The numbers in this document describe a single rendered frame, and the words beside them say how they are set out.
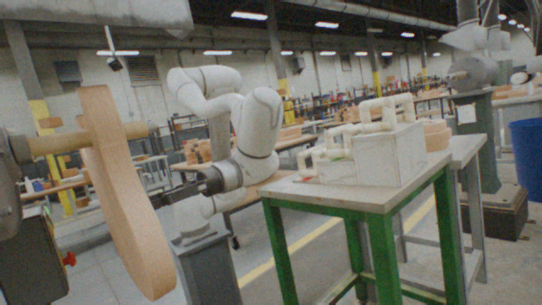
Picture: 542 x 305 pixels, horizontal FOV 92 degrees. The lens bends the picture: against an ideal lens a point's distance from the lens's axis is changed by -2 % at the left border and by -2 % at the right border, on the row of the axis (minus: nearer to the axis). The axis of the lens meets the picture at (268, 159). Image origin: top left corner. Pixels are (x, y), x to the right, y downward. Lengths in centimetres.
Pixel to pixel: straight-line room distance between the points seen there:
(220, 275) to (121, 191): 104
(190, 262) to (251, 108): 93
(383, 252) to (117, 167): 72
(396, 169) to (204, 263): 97
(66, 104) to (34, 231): 1105
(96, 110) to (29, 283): 43
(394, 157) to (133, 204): 72
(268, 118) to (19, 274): 62
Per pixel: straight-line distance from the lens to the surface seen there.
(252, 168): 72
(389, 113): 92
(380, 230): 85
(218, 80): 120
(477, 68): 254
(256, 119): 65
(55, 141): 55
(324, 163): 103
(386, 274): 92
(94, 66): 1219
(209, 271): 145
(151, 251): 50
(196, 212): 138
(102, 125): 50
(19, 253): 78
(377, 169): 93
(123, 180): 52
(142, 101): 1222
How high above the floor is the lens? 122
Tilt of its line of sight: 8 degrees down
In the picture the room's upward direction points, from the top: 12 degrees counter-clockwise
